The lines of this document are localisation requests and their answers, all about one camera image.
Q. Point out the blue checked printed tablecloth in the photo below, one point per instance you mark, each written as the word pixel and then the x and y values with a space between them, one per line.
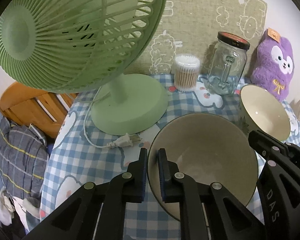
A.
pixel 77 160

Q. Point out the green printed board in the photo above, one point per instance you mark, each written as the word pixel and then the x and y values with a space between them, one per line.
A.
pixel 202 10

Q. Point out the floral ceramic bowl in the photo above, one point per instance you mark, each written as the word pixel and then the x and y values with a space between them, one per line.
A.
pixel 202 142
pixel 265 112

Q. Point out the cotton swab container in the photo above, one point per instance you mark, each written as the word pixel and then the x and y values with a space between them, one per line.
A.
pixel 186 75

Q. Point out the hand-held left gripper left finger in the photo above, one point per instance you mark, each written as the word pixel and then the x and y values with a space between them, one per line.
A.
pixel 143 175

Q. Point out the crumpled white cloth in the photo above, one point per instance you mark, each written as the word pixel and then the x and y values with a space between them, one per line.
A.
pixel 1 207

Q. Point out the grey plaid quilt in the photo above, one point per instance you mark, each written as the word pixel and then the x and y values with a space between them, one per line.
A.
pixel 17 155

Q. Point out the glass jar with dark lid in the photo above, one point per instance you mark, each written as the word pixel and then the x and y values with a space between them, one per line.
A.
pixel 227 65

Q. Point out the white garment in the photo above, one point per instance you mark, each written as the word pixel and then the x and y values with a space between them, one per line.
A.
pixel 27 205

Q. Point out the purple plush rabbit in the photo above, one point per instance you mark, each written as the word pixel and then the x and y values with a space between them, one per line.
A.
pixel 272 75

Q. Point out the green desk fan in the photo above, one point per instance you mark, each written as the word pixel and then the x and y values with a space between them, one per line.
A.
pixel 65 30

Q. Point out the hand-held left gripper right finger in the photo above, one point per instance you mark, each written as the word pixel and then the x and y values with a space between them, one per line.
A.
pixel 162 177

